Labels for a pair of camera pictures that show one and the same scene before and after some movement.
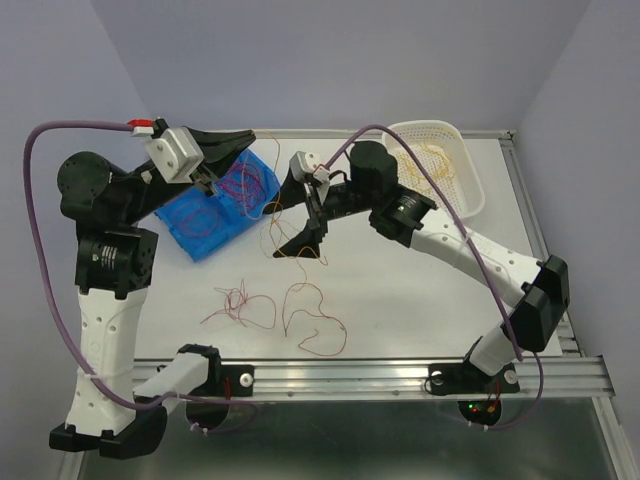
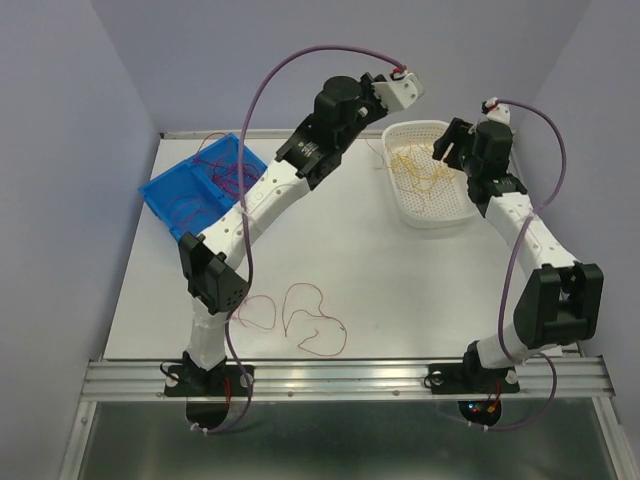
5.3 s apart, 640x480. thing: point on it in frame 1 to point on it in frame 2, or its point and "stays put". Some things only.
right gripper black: (307, 243) to (457, 132)
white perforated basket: (443, 144) stays put
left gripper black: (220, 148) to (366, 88)
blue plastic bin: (201, 222) stays put
